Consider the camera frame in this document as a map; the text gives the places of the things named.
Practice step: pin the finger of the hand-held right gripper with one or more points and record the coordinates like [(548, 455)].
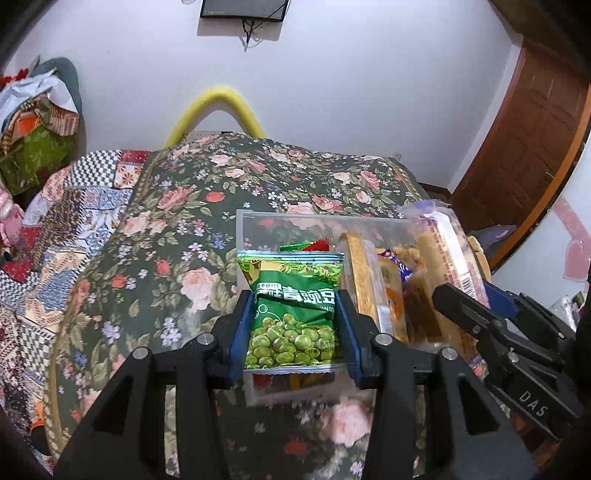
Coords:
[(503, 300), (461, 314)]

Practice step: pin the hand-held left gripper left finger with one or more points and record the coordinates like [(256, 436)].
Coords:
[(240, 332)]

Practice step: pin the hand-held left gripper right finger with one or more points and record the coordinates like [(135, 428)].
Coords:
[(351, 341)]

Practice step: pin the green pea snack packet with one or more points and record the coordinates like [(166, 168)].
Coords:
[(291, 318)]

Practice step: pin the large clear biscuit bag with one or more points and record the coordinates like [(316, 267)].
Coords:
[(455, 249)]

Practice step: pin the clear plastic storage container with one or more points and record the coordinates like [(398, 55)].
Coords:
[(277, 226)]

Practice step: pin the brown cake packet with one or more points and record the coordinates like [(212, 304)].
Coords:
[(418, 304)]

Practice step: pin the golden long snack packet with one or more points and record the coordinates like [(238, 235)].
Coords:
[(364, 286)]

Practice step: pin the yellow snack packet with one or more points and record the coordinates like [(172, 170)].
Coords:
[(307, 381)]

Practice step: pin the grey purple cloth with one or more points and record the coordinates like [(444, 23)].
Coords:
[(494, 236)]

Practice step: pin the blue orange cake packet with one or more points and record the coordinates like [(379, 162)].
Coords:
[(392, 272)]

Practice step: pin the red green snack packet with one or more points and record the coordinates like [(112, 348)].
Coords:
[(309, 245)]

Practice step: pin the floral blanket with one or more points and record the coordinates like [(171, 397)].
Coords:
[(184, 207)]

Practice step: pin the wooden door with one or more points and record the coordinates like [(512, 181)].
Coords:
[(531, 138)]

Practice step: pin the patchwork quilt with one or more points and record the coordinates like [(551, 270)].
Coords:
[(69, 207)]

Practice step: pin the orange cloth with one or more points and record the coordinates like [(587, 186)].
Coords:
[(38, 413)]

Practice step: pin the yellow foam tube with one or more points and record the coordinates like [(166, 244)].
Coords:
[(221, 94)]

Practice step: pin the pink plush toy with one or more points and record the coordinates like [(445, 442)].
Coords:
[(7, 210)]

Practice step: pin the green cloth bag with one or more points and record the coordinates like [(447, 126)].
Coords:
[(37, 154)]

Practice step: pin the pile of clothes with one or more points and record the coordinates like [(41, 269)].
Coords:
[(27, 101)]

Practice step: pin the black wall monitor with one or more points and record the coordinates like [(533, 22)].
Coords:
[(244, 9)]

